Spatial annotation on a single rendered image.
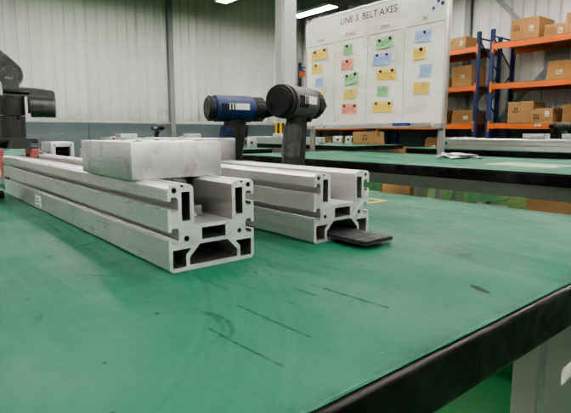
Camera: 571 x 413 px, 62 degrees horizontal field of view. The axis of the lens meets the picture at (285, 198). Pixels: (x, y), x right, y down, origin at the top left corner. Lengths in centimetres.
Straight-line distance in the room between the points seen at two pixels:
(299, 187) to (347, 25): 377
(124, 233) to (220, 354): 29
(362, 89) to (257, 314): 382
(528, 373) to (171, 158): 55
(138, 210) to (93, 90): 1238
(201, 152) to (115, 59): 1262
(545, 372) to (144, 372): 59
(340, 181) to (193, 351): 38
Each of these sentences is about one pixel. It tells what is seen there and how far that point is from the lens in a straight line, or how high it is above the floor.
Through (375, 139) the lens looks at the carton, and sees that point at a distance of 544.
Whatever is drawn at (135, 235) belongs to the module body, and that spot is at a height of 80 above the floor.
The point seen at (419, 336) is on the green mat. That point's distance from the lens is 34.
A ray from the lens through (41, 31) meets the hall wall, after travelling 1278.
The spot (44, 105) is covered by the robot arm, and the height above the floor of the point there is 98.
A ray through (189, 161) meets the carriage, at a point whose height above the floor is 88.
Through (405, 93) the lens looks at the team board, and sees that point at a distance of 385.
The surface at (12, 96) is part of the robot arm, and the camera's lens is 135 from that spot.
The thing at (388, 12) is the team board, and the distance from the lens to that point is 406.
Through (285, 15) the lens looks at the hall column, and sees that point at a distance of 943.
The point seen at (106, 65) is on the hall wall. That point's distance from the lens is 1310.
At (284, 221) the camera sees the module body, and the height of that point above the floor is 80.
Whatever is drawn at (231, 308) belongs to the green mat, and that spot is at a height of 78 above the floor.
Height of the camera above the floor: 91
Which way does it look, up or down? 8 degrees down
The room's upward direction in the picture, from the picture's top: straight up
